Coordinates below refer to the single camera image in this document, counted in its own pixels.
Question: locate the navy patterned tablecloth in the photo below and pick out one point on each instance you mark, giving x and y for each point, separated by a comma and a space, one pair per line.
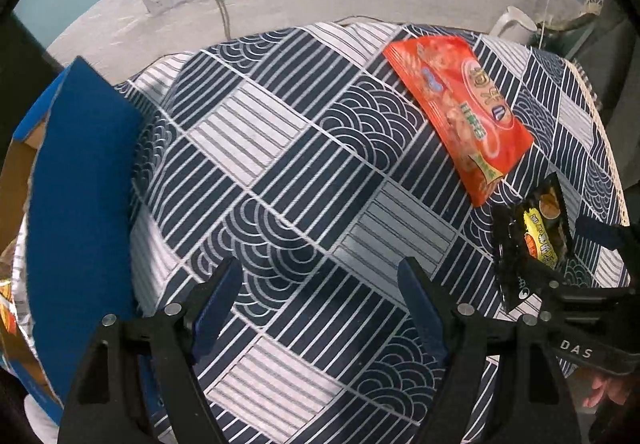
300, 153

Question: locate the red snack bag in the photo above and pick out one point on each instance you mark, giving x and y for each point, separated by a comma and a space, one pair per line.
467, 110

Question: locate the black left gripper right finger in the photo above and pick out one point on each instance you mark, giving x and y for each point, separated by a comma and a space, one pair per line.
531, 401

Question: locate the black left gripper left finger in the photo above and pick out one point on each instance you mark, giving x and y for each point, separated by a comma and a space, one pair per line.
107, 401

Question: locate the blue cardboard box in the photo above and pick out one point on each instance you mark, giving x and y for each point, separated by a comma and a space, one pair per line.
72, 263

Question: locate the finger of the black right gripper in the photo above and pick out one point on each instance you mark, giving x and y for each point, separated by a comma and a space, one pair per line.
521, 275
623, 239

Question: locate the black yellow snack bag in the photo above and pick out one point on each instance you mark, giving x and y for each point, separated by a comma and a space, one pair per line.
537, 224

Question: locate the white kettle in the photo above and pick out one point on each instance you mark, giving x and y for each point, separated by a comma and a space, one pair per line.
515, 25

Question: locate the person's hand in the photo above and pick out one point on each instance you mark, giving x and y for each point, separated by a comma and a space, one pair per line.
614, 389

